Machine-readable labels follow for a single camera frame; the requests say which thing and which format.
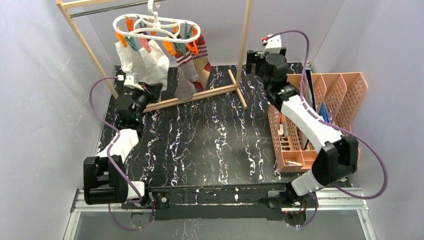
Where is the white fluffy sock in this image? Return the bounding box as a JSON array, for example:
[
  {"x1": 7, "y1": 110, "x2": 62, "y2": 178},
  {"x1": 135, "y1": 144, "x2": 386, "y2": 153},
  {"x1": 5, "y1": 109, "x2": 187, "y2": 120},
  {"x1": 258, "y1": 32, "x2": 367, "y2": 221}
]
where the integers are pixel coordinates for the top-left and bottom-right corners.
[
  {"x1": 139, "y1": 39, "x2": 170, "y2": 92},
  {"x1": 115, "y1": 42, "x2": 146, "y2": 81}
]

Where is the grey sock with red stripes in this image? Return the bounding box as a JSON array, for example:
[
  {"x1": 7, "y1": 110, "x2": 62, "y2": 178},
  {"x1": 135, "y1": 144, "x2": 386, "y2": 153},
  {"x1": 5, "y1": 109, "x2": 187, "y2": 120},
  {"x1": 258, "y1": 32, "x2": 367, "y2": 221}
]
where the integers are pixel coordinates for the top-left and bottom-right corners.
[{"x1": 174, "y1": 51, "x2": 199, "y2": 102}]

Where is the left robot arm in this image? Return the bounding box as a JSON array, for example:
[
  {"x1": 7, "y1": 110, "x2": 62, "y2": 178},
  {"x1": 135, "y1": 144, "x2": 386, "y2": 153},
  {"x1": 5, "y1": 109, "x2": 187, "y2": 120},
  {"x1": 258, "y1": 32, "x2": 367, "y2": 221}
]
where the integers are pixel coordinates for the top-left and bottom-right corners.
[{"x1": 83, "y1": 83, "x2": 163, "y2": 205}]

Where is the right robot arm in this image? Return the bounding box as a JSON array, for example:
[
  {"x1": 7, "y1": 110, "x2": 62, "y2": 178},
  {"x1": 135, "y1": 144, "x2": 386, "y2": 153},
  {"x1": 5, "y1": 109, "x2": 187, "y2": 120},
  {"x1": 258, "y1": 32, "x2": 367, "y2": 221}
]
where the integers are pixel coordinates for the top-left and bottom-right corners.
[{"x1": 245, "y1": 50, "x2": 359, "y2": 201}]

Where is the white plastic clip hanger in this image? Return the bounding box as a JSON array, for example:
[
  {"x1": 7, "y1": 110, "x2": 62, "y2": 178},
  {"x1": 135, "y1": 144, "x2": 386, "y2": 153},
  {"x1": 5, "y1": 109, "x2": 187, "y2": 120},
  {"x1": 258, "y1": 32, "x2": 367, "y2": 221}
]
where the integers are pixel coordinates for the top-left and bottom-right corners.
[{"x1": 112, "y1": 0, "x2": 201, "y2": 56}]

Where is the beige purple striped sock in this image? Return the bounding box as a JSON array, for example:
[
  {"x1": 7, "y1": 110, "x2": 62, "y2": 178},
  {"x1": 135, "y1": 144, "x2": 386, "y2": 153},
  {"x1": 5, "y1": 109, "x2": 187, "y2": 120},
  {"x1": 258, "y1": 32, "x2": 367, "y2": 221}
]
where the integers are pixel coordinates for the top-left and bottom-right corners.
[{"x1": 191, "y1": 34, "x2": 211, "y2": 90}]

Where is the blue folder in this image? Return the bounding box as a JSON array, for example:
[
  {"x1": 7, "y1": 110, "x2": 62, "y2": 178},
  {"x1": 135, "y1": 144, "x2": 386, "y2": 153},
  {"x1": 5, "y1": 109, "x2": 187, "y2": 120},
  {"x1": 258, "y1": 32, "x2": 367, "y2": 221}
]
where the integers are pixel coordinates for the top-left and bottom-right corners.
[{"x1": 318, "y1": 102, "x2": 331, "y2": 124}]

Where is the white board in organizer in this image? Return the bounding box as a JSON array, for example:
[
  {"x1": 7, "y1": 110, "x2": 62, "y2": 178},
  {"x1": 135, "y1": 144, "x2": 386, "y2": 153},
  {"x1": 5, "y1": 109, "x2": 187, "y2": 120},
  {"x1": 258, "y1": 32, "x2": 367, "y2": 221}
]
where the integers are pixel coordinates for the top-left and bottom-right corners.
[{"x1": 299, "y1": 69, "x2": 316, "y2": 151}]

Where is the orange plastic desk organizer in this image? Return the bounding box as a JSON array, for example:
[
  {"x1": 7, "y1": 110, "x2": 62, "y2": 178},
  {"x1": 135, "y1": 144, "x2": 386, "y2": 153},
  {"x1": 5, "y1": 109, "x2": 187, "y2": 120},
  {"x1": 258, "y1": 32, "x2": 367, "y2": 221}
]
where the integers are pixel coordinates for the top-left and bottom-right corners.
[{"x1": 267, "y1": 72, "x2": 368, "y2": 173}]

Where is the metal hanging rod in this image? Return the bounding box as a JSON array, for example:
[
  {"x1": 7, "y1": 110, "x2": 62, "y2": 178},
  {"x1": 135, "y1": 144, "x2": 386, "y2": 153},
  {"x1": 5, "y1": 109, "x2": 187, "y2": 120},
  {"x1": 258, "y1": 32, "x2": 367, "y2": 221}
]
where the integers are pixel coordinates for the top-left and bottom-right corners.
[{"x1": 69, "y1": 0, "x2": 148, "y2": 19}]

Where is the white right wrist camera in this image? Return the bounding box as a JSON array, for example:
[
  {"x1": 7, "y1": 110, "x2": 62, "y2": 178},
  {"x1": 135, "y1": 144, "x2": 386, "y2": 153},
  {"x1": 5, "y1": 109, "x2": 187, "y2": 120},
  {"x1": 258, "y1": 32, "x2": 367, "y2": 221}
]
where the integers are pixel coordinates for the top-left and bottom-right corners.
[{"x1": 260, "y1": 35, "x2": 282, "y2": 58}]

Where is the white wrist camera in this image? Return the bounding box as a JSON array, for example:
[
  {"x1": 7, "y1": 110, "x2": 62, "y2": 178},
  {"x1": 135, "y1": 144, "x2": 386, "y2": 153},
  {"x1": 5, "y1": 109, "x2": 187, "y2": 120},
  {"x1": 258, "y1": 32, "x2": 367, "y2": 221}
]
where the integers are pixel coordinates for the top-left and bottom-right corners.
[
  {"x1": 123, "y1": 73, "x2": 141, "y2": 90},
  {"x1": 260, "y1": 35, "x2": 282, "y2": 58}
]

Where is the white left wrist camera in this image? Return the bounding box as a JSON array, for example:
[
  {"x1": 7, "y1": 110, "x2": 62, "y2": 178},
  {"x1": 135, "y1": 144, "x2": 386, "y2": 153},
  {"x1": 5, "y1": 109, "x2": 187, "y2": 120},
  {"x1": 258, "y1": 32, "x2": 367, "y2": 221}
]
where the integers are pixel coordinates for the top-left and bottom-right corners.
[{"x1": 123, "y1": 73, "x2": 141, "y2": 90}]

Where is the wooden clothes rack frame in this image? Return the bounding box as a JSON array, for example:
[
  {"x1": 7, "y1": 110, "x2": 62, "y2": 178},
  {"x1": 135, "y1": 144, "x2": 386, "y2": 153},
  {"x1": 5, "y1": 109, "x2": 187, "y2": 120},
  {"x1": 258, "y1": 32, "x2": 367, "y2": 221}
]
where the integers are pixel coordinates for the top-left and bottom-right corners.
[{"x1": 55, "y1": 0, "x2": 253, "y2": 113}]

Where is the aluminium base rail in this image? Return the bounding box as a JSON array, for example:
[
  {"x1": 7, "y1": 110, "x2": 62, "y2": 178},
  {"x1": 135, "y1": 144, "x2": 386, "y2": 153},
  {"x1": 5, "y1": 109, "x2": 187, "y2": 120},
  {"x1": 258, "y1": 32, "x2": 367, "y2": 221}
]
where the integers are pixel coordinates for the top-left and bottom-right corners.
[{"x1": 70, "y1": 187, "x2": 369, "y2": 213}]

